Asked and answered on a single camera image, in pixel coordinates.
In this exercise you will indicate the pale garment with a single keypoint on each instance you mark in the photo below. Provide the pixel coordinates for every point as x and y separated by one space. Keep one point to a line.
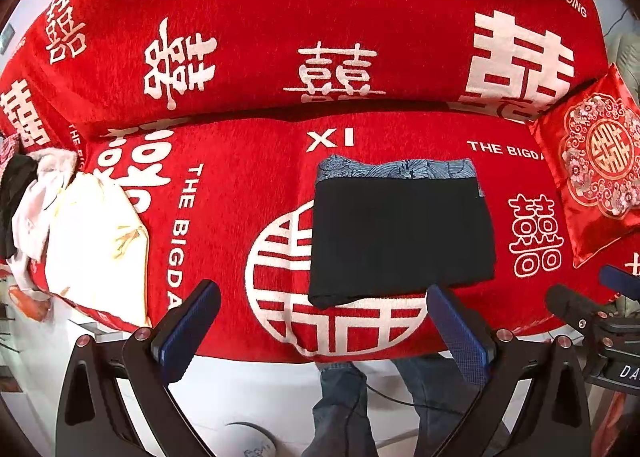
37 207

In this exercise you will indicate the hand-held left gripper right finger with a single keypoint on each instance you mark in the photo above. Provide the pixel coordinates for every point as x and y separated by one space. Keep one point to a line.
462 337

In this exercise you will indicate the cream cloth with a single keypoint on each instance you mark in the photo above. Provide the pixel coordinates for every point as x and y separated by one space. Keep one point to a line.
100 247

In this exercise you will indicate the person's leg in jeans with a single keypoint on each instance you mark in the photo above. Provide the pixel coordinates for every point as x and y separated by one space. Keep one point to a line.
345 407
430 402

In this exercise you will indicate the black pants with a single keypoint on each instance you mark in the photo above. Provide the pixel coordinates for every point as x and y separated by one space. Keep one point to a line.
400 237

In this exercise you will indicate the red embroidered cushion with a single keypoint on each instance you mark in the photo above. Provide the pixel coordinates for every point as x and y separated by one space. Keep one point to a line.
600 147

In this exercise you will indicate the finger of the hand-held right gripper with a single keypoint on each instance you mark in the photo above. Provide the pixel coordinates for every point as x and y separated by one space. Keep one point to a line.
622 281
570 304

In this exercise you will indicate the red printed blanket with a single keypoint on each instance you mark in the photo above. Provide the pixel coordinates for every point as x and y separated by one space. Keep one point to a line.
400 37

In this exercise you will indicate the black garment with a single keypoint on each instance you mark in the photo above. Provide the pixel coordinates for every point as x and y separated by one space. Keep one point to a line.
15 202

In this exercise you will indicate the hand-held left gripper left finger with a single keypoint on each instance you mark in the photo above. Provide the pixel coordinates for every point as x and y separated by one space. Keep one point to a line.
187 332

